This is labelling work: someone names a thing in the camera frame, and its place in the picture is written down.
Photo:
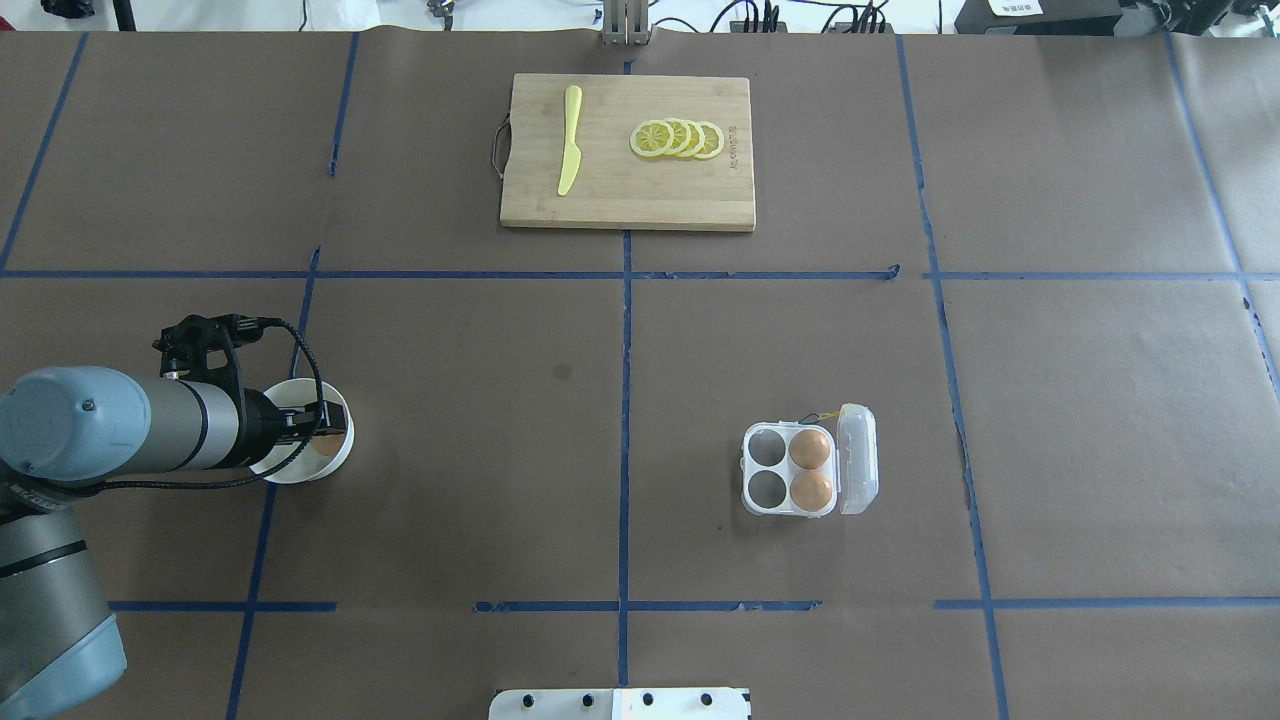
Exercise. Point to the yellow plastic knife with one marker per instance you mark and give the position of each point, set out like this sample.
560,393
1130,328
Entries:
571,153

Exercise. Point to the black cables background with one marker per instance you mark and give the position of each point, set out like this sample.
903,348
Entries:
904,17

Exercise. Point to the black device box background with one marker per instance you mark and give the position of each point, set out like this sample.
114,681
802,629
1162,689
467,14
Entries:
1039,18

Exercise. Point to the clear plastic egg box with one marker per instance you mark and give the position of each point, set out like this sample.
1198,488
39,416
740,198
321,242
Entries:
767,470

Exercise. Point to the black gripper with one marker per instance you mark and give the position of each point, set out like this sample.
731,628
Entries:
262,424

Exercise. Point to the bamboo cutting board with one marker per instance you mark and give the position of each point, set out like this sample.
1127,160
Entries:
616,190

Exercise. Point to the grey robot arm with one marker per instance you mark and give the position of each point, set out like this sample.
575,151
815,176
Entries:
70,433

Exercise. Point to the lemon slice near logo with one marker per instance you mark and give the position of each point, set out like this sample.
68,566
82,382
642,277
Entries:
712,141

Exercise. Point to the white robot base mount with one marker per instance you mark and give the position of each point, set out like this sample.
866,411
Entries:
623,703

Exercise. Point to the brown egg rear slot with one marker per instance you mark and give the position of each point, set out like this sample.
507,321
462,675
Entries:
810,448

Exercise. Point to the lemon slice outermost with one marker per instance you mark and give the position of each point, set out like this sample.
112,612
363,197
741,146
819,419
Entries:
652,139

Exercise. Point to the white round bowl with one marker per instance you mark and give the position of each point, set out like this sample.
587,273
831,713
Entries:
297,394

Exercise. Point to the brown egg slot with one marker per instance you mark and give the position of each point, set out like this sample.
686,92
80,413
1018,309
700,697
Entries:
812,491
810,448

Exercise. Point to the brown egg from bowl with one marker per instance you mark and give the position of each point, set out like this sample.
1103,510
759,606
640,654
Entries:
327,446

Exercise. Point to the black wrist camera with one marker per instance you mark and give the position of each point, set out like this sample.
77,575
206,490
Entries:
203,349

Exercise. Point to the brown egg front slot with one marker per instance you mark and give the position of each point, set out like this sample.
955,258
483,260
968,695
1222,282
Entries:
812,491

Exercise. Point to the metal camera stand post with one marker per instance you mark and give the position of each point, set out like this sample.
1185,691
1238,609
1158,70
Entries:
626,23

